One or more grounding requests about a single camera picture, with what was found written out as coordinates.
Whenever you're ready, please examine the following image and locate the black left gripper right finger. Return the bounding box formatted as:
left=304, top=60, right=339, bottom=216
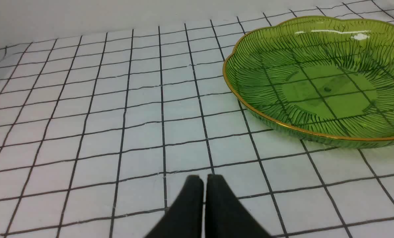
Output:
left=205, top=174, right=272, bottom=238

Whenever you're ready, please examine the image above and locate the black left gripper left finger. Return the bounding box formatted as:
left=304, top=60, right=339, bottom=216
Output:
left=146, top=175, right=204, bottom=238

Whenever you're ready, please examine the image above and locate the white black grid tablecloth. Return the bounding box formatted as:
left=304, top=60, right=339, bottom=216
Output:
left=0, top=0, right=394, bottom=238

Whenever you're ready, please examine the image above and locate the green glass plate gold rim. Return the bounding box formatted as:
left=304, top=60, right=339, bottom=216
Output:
left=223, top=16, right=394, bottom=148

